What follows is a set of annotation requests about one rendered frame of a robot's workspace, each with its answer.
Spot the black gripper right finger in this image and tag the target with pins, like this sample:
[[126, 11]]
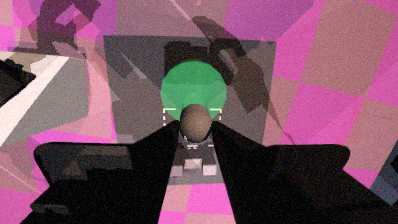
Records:
[[250, 170]]

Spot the grey flat mat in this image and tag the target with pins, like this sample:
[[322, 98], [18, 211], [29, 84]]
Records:
[[136, 66]]

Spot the green glass bottle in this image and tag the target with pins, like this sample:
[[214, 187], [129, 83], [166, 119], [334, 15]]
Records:
[[193, 92]]

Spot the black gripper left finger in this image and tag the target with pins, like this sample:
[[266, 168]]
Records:
[[143, 167]]

